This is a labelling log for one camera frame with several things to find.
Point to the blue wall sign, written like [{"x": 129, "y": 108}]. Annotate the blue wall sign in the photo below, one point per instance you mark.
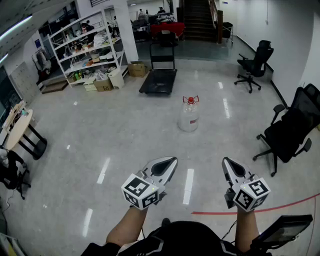
[{"x": 38, "y": 43}]

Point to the cream plastic bin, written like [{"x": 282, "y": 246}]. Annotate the cream plastic bin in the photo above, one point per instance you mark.
[{"x": 117, "y": 80}]

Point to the red floor tape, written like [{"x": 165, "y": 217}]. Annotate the red floor tape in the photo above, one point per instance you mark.
[{"x": 250, "y": 212}]

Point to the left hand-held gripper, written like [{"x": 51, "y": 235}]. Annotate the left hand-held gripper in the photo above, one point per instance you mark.
[{"x": 140, "y": 190}]

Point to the black swivel chair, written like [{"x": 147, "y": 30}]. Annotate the black swivel chair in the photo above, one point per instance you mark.
[{"x": 11, "y": 172}]

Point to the table with red cloth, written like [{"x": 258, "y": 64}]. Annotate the table with red cloth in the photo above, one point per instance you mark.
[{"x": 167, "y": 27}]

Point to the white metal shelving unit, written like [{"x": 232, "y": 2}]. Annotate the white metal shelving unit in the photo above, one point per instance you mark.
[{"x": 80, "y": 50}]

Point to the cardboard box with white bag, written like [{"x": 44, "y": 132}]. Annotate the cardboard box with white bag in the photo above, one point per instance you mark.
[{"x": 103, "y": 86}]

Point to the black metal rack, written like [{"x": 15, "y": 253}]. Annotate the black metal rack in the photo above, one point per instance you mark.
[{"x": 227, "y": 31}]

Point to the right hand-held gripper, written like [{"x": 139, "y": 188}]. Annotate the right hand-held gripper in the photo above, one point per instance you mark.
[{"x": 250, "y": 195}]

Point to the wooden desk with white legs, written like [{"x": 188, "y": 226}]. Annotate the wooden desk with white legs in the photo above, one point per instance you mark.
[{"x": 12, "y": 116}]

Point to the black round pedestal seat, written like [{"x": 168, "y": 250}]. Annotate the black round pedestal seat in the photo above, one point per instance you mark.
[{"x": 167, "y": 38}]

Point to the round wooden table black base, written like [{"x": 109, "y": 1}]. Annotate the round wooden table black base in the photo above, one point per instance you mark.
[{"x": 18, "y": 132}]

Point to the clear water jug red cap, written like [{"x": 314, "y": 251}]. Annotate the clear water jug red cap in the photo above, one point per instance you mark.
[{"x": 188, "y": 120}]

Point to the black office chair with headrest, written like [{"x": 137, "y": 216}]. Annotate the black office chair with headrest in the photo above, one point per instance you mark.
[{"x": 260, "y": 62}]

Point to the person's right forearm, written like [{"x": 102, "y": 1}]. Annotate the person's right forearm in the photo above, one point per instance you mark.
[{"x": 246, "y": 230}]

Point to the cluttered black workbench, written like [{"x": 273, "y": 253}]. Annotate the cluttered black workbench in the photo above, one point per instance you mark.
[{"x": 141, "y": 27}]

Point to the clothes rack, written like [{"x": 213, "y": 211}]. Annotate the clothes rack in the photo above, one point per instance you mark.
[{"x": 42, "y": 60}]

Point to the brown low wooden platform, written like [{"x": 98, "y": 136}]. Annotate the brown low wooden platform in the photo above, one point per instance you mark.
[{"x": 55, "y": 86}]

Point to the dark wooden staircase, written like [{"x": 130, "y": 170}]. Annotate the dark wooden staircase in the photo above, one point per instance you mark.
[{"x": 197, "y": 22}]

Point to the black mesh office chair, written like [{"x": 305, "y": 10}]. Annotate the black mesh office chair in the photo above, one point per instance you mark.
[{"x": 295, "y": 130}]

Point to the person's left black shoe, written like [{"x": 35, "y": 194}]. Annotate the person's left black shoe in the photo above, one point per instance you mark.
[{"x": 165, "y": 222}]

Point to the white locker cabinet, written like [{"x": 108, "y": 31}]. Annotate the white locker cabinet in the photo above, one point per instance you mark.
[{"x": 23, "y": 82}]

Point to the black platform trolley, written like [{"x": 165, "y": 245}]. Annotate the black platform trolley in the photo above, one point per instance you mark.
[{"x": 160, "y": 80}]

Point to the black tablet screen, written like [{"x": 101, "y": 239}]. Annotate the black tablet screen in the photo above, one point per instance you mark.
[{"x": 285, "y": 227}]

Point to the white flat boxes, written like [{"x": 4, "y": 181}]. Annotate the white flat boxes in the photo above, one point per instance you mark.
[{"x": 89, "y": 86}]

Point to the dark glass door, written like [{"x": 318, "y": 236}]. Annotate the dark glass door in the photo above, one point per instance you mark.
[{"x": 7, "y": 95}]

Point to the person's left forearm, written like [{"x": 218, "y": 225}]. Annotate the person's left forearm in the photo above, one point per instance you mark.
[{"x": 127, "y": 227}]

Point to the person's black clothed torso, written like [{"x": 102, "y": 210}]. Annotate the person's black clothed torso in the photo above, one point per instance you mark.
[{"x": 185, "y": 237}]

